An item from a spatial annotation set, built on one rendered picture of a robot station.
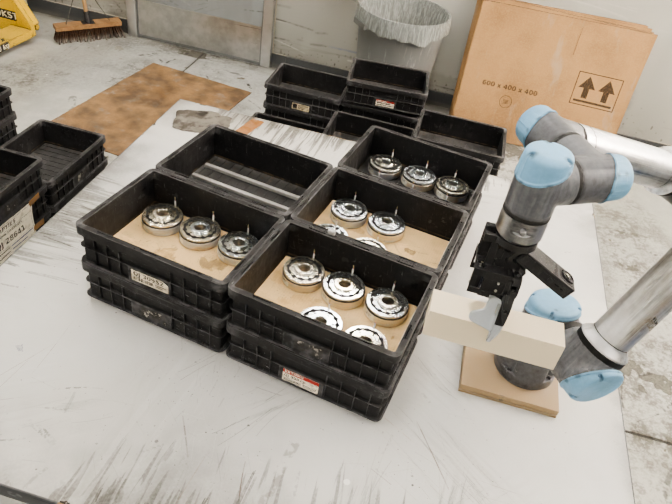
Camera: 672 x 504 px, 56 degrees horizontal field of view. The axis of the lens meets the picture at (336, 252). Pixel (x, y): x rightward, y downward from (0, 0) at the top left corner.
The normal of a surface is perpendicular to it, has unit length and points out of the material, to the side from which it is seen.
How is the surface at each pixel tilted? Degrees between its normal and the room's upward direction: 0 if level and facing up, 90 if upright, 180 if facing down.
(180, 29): 90
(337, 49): 90
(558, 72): 78
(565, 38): 82
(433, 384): 0
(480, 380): 1
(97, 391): 0
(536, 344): 90
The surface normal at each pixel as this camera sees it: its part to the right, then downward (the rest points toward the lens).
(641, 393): 0.14, -0.77
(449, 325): -0.24, 0.59
